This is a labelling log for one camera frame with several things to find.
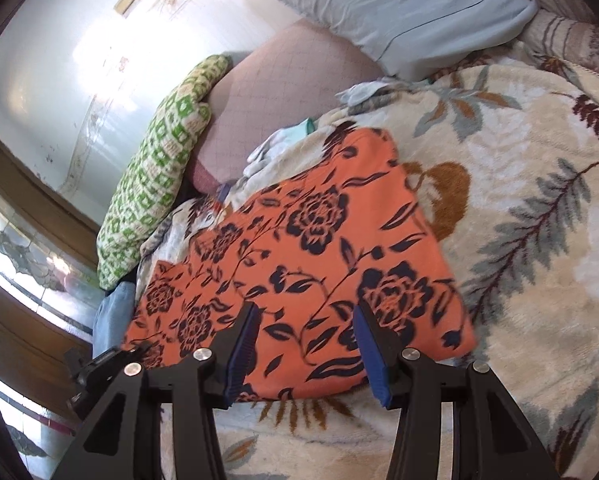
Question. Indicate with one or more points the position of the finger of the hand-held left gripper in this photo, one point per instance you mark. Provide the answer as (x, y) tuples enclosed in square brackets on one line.
[(99, 367)]

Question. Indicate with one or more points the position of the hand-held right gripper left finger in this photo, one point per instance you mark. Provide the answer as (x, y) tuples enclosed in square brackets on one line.
[(242, 350)]

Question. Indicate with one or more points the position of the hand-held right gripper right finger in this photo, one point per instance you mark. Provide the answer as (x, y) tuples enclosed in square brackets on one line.
[(372, 355)]

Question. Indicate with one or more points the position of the orange floral shirt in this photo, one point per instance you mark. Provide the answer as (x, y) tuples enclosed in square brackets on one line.
[(304, 260)]

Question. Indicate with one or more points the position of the folded blue cloth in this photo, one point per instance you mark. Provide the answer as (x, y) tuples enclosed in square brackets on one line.
[(114, 315)]

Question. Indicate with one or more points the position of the wooden door with stained glass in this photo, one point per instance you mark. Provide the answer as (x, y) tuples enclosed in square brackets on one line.
[(24, 310)]

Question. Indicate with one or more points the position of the leaf print blanket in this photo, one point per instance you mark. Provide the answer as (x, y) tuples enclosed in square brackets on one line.
[(529, 260)]

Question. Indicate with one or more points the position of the green checkered pillow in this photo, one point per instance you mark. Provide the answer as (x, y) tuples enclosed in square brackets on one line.
[(159, 170)]

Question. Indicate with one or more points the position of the small white and green cloth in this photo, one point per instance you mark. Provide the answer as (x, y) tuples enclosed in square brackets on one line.
[(279, 145)]

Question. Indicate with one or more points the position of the pink cushion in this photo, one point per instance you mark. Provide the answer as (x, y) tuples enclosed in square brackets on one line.
[(279, 90)]

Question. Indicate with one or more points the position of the light grey pillow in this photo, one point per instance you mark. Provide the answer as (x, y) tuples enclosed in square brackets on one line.
[(404, 5)]

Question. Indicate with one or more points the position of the striped beige bedding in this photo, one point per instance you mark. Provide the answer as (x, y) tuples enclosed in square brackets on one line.
[(564, 35)]

